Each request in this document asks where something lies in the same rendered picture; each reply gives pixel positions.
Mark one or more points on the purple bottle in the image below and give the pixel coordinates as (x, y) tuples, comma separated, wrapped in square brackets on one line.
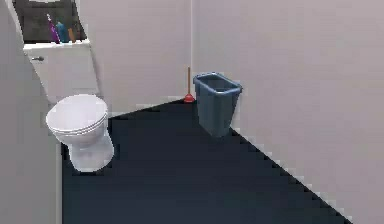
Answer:
[(53, 30)]

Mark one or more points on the blue waste bin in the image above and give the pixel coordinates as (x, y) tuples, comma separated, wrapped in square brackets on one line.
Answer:
[(216, 106)]

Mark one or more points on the red plunger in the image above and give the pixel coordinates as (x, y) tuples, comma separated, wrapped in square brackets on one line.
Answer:
[(189, 96)]

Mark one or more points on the teal bottle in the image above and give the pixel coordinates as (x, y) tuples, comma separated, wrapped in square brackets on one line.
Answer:
[(62, 32)]

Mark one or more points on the white toilet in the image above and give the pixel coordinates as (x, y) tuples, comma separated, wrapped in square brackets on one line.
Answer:
[(78, 116)]

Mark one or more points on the orange bottle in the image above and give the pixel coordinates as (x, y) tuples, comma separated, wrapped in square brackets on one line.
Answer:
[(71, 35)]

